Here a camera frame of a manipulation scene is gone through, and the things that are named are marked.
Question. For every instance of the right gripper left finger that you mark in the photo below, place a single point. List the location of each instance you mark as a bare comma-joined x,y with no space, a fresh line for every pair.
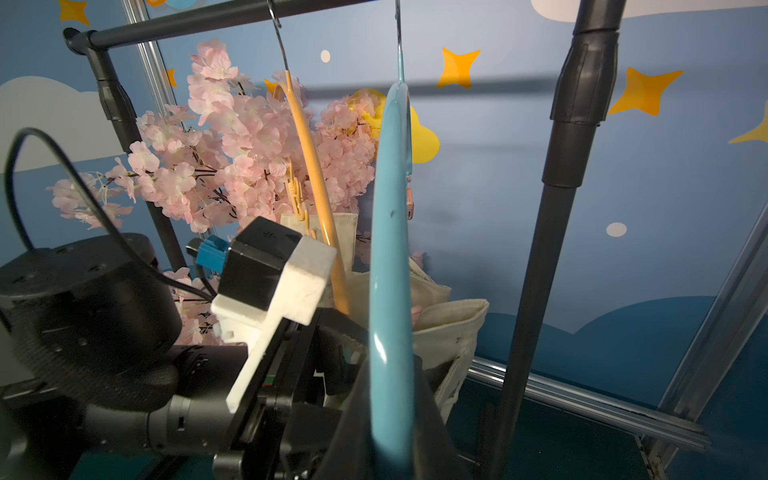
349,456

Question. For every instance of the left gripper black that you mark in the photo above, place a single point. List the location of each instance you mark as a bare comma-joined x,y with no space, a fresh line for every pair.
282,428

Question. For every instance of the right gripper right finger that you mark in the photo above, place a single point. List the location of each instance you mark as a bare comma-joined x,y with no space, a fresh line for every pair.
434,454

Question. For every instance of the light blue clip hanger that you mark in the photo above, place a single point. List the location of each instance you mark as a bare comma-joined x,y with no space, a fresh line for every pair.
390,325

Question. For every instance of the yellow clip hanger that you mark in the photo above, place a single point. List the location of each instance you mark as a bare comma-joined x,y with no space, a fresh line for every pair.
316,177

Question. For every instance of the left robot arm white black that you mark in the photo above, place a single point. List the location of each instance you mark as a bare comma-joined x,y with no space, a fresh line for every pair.
96,325

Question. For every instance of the pink cherry blossom branch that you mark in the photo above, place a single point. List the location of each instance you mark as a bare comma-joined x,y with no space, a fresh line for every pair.
229,157

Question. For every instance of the black clothes rack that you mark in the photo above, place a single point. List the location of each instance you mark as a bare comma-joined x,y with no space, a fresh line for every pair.
580,103

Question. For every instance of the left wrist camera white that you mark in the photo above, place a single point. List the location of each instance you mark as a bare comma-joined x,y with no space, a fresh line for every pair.
268,273

